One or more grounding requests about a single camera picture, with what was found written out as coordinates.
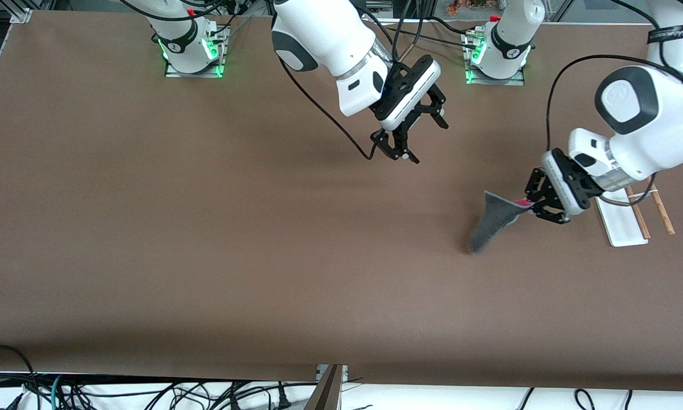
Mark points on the pink and grey towel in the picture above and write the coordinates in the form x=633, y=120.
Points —
x=498, y=219

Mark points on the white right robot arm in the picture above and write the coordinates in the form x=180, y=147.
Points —
x=318, y=34

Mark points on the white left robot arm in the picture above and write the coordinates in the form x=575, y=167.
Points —
x=660, y=125

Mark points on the white rack with wooden bars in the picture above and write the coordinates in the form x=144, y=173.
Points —
x=623, y=228

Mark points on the orange object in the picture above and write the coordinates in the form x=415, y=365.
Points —
x=461, y=7

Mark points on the brown angled beam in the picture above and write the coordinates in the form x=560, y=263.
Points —
x=327, y=393

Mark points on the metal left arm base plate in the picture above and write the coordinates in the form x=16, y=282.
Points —
x=495, y=81

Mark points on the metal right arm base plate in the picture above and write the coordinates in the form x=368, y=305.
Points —
x=193, y=74

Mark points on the small metal bracket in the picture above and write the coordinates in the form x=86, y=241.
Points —
x=344, y=373

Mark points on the aluminium frame corner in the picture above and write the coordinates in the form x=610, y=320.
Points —
x=22, y=15

